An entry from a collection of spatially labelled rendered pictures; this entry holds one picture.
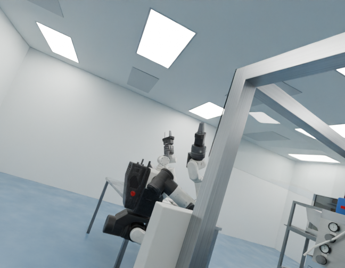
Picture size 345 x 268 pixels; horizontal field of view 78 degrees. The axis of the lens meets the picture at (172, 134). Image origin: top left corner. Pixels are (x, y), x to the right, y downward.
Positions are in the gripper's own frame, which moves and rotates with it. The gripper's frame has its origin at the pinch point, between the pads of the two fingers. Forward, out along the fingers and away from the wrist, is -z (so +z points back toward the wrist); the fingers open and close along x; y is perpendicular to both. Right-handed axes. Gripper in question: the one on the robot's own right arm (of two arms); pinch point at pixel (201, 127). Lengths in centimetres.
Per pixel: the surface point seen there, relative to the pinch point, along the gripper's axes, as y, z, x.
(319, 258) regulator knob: 60, 43, -30
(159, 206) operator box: -1, 17, -65
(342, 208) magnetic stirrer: 69, 24, -19
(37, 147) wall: -406, 137, 253
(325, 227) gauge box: 62, 33, -23
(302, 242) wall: 258, 356, 502
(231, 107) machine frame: 16, -15, -47
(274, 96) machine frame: 30, -21, -35
